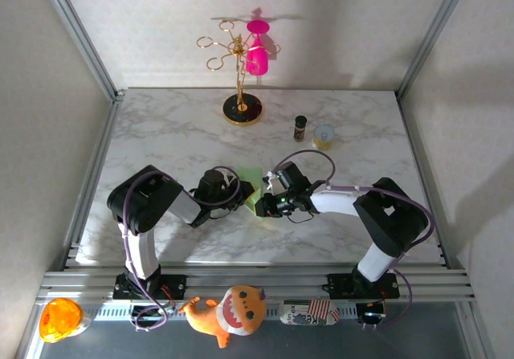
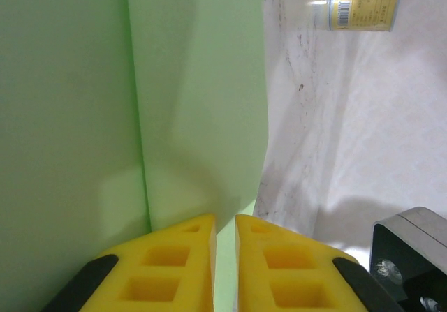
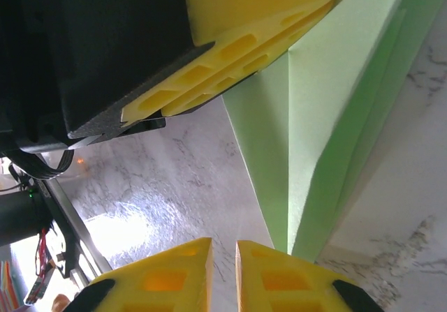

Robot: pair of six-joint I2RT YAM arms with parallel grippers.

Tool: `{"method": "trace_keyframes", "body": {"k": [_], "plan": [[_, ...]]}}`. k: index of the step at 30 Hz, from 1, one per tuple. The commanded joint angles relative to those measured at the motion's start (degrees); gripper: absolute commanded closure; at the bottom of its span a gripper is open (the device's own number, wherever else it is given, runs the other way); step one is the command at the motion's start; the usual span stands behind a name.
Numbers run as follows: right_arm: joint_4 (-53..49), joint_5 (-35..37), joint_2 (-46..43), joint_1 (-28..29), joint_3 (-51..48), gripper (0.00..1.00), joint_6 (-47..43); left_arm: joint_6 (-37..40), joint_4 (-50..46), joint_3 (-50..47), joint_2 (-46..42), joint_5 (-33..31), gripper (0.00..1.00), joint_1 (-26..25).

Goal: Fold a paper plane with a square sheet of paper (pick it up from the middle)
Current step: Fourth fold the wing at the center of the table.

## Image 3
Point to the light green paper sheet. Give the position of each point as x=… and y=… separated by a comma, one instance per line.
x=314, y=116

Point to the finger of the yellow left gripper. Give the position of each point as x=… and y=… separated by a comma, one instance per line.
x=251, y=5
x=241, y=69

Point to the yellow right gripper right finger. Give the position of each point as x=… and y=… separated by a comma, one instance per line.
x=286, y=284

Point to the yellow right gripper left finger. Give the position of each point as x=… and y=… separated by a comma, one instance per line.
x=167, y=280

